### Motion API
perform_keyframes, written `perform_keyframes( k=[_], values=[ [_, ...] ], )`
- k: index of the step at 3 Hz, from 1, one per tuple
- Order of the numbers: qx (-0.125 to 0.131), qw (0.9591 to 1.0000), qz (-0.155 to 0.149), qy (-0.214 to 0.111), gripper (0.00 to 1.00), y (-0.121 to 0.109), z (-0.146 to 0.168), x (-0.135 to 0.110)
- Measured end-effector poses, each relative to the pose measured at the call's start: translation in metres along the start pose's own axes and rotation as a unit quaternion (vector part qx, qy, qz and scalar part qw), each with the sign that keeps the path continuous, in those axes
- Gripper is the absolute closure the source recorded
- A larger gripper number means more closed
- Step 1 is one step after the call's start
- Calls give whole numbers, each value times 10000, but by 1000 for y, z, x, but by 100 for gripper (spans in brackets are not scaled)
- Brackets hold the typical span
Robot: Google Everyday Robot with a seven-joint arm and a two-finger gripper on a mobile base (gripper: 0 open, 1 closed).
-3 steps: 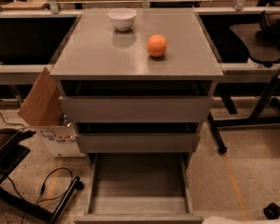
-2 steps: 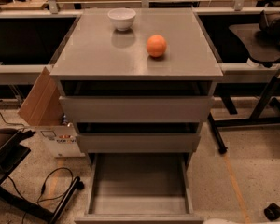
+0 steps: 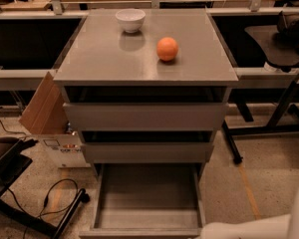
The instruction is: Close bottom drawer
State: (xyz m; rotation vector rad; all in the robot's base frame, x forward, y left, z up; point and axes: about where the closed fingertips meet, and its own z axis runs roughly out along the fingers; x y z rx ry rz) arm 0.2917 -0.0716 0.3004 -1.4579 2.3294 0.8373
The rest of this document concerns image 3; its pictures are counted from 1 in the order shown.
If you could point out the grey bottom drawer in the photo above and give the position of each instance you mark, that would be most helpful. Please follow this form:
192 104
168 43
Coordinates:
147 201

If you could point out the black chair seat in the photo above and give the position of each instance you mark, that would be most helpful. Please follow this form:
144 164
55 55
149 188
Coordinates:
279 42

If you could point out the orange ball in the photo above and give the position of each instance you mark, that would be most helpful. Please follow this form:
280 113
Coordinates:
167 49

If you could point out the grey top drawer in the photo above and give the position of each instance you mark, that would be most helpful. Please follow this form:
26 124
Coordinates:
145 108

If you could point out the grey drawer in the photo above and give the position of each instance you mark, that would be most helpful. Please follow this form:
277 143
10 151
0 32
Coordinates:
147 201
147 146
145 108

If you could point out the black table stand right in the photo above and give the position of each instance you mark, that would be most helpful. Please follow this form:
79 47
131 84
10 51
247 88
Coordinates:
285 105

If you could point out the grey drawer cabinet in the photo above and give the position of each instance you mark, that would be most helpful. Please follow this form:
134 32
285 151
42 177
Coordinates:
104 55

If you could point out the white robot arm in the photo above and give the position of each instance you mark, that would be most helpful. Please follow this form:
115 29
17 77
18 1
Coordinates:
278 227

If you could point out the grey middle drawer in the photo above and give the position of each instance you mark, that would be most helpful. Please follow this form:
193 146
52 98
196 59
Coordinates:
147 146

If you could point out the white ceramic bowl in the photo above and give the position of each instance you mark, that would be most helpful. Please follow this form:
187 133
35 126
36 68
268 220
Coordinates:
131 20

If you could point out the white printed box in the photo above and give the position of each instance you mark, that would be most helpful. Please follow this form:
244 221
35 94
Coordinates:
64 150

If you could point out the brown cardboard box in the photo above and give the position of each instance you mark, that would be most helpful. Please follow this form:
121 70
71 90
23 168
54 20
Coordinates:
45 114

